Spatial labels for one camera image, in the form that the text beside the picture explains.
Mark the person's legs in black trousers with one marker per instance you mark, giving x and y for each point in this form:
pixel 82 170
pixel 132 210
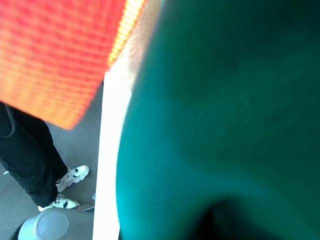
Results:
pixel 27 155

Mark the white and black sneaker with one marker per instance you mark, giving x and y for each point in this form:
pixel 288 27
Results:
pixel 62 203
pixel 75 173

